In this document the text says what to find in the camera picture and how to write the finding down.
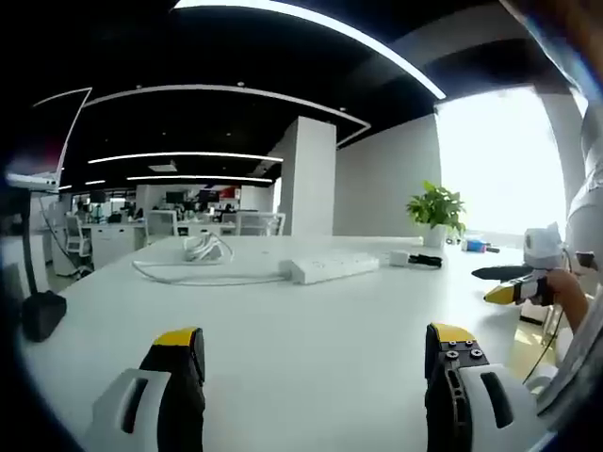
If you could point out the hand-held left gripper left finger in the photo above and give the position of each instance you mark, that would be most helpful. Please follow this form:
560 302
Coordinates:
179 405

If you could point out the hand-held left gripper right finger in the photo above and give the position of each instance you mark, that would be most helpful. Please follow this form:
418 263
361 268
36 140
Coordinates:
452 409

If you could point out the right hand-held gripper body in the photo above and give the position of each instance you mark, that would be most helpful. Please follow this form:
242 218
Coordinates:
544 249

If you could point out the white charger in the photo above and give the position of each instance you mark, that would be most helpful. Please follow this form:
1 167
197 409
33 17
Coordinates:
399 259

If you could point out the white power strip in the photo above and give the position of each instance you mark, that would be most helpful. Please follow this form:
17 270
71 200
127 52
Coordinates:
325 266

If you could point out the white desk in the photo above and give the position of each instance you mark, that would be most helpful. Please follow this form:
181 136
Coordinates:
301 329

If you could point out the person's right hand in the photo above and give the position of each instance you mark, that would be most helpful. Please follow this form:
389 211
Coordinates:
567 294

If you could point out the blue box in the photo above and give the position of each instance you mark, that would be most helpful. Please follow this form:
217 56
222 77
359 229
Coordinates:
476 245

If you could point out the person's grey shirt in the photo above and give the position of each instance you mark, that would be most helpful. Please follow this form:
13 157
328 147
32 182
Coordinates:
586 188

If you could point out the green potted plant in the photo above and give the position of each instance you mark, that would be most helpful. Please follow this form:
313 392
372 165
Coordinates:
435 207

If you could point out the black monitor stand base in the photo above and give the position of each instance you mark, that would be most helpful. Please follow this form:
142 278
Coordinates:
43 314

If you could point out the row of white office desks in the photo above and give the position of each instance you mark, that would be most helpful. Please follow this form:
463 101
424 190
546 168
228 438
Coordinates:
165 230

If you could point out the white office chair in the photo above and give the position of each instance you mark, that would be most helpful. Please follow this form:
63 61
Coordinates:
75 235

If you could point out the white-edged monitor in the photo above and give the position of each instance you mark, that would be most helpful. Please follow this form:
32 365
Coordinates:
33 181

